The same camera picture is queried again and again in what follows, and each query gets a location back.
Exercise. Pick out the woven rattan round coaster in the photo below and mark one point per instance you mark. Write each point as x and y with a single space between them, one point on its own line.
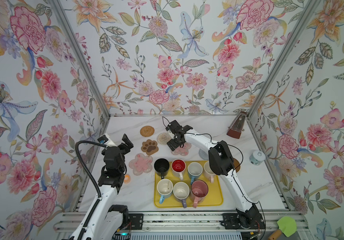
147 131

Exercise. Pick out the pale pink flower coaster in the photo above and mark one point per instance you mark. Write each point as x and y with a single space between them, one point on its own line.
141 164

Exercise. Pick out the white mug light-blue handle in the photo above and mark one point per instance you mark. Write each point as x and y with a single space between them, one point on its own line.
165 189

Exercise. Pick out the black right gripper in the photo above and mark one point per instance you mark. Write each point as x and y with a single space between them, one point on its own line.
172 141

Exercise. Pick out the green silicone spatula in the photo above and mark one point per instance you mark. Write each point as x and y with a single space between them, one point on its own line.
286 226

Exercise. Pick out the brown wooden round coaster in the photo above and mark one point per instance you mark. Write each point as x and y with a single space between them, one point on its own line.
236 164

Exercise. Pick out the small orange ball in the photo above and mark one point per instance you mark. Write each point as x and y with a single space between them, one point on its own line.
127 179

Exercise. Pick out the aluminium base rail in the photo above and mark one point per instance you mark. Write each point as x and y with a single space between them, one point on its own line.
185 221

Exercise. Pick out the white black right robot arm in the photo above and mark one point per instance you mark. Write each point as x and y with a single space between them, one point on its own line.
221 163

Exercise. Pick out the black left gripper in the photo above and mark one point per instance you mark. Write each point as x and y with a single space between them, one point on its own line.
128 143

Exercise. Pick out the white ceramic lidded jar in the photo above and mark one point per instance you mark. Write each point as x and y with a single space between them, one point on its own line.
257 157

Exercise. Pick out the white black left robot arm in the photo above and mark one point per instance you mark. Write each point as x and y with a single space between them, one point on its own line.
104 219

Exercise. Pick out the cork paw print coaster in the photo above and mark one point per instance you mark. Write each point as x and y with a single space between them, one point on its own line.
150 147

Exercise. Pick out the white embroidered round coaster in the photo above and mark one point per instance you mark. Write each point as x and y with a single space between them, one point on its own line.
163 138

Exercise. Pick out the red interior white mug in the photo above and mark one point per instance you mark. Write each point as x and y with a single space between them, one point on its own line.
178 169

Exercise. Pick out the black mug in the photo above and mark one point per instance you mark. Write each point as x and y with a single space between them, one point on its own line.
162 167

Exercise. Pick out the white mug blue handle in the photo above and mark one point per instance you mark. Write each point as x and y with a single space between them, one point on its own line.
195 170

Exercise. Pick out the cream mug pink handle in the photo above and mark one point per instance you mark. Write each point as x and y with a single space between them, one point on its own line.
208 173

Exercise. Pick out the brown wooden metronome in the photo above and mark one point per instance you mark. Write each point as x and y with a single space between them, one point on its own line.
236 128

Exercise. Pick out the white mug purple handle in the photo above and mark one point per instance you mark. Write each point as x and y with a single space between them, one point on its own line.
181 192

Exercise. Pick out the grey round coaster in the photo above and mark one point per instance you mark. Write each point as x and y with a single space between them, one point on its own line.
203 155

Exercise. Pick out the yellow tray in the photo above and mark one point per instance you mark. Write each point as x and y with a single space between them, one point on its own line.
213 199

